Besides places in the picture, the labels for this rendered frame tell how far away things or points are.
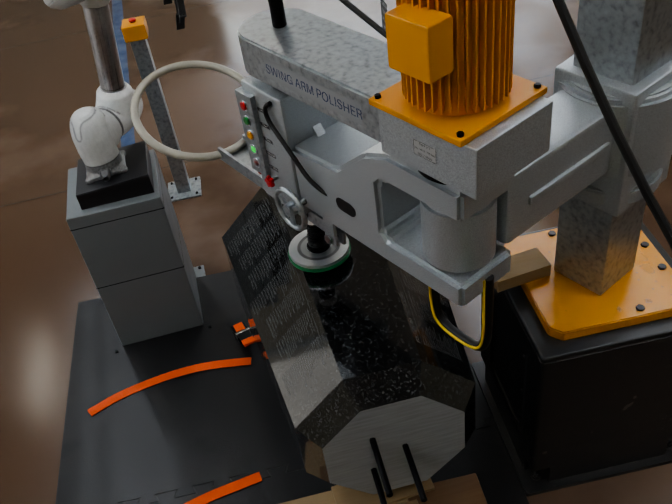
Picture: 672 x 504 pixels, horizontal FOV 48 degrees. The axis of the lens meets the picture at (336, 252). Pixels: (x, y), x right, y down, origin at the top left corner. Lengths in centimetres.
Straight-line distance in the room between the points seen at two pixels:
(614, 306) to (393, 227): 88
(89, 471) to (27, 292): 132
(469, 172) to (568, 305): 107
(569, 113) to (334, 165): 64
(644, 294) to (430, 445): 86
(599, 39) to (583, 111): 19
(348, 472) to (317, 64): 128
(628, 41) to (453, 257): 71
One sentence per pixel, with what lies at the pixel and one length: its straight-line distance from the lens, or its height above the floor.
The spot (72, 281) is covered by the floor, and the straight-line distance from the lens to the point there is 434.
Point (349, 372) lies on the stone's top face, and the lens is 231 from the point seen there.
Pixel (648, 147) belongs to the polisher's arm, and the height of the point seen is 138.
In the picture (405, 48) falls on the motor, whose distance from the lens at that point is 154.
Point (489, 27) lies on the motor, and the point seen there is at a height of 195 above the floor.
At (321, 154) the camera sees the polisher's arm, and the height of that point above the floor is 143.
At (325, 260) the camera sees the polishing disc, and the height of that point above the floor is 92.
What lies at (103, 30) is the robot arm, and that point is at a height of 143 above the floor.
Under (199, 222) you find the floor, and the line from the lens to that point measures 443.
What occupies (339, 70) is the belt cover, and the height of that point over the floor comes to 174.
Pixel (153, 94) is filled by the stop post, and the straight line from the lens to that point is 435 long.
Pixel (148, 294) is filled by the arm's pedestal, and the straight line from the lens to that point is 362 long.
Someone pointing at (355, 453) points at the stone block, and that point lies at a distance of 245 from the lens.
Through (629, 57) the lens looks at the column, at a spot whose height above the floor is 164.
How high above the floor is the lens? 263
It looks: 41 degrees down
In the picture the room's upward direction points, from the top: 9 degrees counter-clockwise
